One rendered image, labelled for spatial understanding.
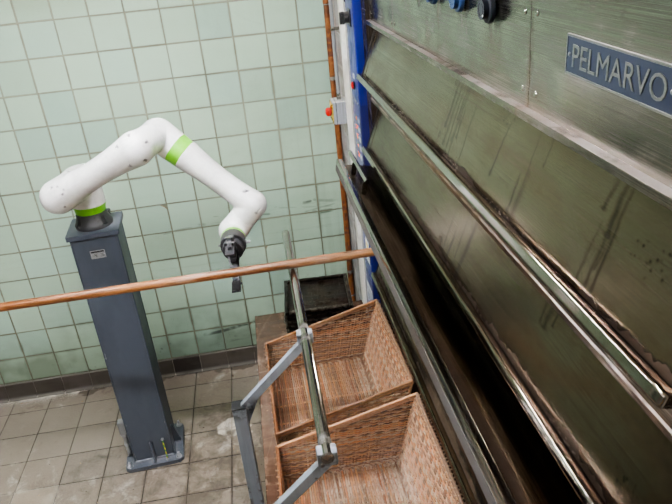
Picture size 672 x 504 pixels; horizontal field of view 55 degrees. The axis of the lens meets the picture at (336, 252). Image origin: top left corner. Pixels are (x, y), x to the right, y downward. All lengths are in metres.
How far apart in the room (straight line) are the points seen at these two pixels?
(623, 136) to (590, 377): 0.36
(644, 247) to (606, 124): 0.16
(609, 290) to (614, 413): 0.19
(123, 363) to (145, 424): 0.35
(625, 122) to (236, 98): 2.57
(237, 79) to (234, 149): 0.34
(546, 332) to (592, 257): 0.26
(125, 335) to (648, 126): 2.47
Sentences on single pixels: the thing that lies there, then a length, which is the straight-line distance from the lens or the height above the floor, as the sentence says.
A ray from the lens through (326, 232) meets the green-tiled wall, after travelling 3.49.
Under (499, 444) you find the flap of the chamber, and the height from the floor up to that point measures 1.41.
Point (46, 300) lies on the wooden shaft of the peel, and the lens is 2.31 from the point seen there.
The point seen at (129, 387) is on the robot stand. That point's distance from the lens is 3.10.
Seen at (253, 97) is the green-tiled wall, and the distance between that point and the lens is 3.24.
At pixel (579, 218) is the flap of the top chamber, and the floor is 1.80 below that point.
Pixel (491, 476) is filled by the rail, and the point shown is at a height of 1.44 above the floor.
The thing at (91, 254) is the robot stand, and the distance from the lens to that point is 2.79.
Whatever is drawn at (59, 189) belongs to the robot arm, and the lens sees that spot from 2.56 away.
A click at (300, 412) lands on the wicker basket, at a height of 0.59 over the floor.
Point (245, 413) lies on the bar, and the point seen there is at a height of 0.93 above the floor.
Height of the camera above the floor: 2.18
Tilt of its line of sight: 26 degrees down
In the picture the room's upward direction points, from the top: 6 degrees counter-clockwise
